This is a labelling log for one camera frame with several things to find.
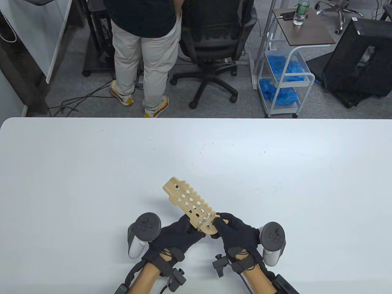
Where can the person's left hand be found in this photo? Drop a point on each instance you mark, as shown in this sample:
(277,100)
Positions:
(171,242)

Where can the person's right hand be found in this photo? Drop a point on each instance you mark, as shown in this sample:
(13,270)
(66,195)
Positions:
(239,239)

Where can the wooden crocodile lacing toy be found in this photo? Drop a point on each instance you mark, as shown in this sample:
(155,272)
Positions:
(173,193)

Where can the person's right forearm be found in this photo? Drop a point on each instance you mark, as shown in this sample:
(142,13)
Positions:
(258,281)

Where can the person's left forearm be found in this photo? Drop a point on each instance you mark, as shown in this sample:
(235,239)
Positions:
(144,280)

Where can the grey white handheld controller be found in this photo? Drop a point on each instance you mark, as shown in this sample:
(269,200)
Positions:
(272,235)
(147,226)

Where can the blue plastic bag pile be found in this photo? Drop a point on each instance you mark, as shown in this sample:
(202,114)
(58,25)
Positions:
(288,69)
(278,92)

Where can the grey power strip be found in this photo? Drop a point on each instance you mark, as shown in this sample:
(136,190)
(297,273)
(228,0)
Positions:
(139,83)

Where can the white rolling cart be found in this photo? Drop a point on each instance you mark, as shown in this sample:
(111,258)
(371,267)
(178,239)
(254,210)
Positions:
(306,88)

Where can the black flat board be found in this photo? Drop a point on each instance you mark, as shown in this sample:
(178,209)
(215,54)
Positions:
(318,65)

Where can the black rolling platform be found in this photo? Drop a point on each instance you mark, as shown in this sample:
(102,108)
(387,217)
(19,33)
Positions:
(92,65)

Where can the black office chair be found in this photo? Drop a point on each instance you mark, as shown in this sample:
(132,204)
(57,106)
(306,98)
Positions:
(214,30)

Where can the brown top side table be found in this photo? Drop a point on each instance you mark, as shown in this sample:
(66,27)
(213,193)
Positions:
(306,30)

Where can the black computer tower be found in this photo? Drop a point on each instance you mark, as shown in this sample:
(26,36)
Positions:
(101,30)

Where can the dark wooden desk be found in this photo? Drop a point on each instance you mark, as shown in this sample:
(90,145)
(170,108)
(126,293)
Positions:
(18,76)

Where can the black phone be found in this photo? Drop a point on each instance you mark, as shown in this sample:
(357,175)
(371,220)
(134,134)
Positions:
(288,15)

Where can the clear plastic water bottle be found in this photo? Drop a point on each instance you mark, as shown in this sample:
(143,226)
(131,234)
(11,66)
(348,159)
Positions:
(300,15)

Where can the chrome chair base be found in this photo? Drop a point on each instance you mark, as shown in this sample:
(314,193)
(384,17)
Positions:
(340,12)

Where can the white panel board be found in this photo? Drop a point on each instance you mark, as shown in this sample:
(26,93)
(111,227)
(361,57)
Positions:
(36,30)

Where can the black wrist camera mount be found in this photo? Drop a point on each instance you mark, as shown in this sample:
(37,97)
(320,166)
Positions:
(220,265)
(176,278)

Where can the black mesh frame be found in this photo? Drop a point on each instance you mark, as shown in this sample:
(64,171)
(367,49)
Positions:
(346,61)

